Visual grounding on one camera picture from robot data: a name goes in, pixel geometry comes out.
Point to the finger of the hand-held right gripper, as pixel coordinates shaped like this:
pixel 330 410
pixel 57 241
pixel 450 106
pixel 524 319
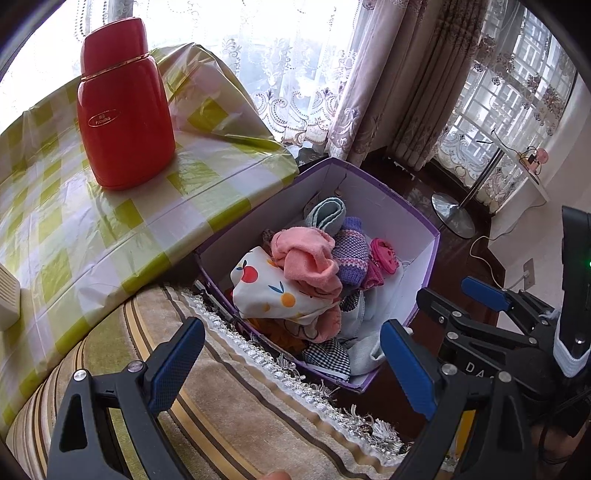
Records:
pixel 443 314
pixel 485 294

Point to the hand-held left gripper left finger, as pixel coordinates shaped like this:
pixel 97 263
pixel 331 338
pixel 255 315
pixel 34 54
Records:
pixel 178 364

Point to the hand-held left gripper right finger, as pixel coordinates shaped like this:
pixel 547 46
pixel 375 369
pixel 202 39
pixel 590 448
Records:
pixel 406 369

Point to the black and white checked cloth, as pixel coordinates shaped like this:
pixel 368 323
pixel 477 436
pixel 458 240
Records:
pixel 328 357

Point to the pink fluffy sock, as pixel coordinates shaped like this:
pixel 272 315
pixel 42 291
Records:
pixel 304 263
pixel 330 321

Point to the purple knitted sock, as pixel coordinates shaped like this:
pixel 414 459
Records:
pixel 351 254

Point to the white fruit print cloth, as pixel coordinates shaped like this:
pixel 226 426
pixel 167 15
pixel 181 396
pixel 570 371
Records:
pixel 263 286

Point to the purple cardboard box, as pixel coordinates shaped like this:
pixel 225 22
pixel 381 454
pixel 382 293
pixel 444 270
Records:
pixel 369 194

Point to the light blue fluffy sock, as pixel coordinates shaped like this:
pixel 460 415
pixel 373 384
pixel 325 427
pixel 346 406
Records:
pixel 328 212

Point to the person's left hand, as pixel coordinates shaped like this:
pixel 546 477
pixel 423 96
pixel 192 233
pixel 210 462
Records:
pixel 278 476

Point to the striped cushion with fringe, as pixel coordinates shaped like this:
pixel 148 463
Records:
pixel 231 415

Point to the metal floor lamp stand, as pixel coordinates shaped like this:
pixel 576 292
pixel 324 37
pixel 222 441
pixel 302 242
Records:
pixel 452 214

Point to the white side table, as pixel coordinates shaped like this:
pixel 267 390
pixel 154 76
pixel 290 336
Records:
pixel 535 184

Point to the small pink object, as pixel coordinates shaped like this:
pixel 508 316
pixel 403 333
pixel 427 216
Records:
pixel 541 157

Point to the yellow checked plastic tablecloth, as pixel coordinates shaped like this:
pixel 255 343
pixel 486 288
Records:
pixel 92 230

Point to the white lace curtain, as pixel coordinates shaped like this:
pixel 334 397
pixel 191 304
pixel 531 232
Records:
pixel 286 69
pixel 508 115

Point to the white plastic device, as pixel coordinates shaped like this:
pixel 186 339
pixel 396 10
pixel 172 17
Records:
pixel 8 300

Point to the red thermos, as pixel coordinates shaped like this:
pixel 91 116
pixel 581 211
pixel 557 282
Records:
pixel 124 115

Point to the wall outlet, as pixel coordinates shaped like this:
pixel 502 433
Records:
pixel 528 272

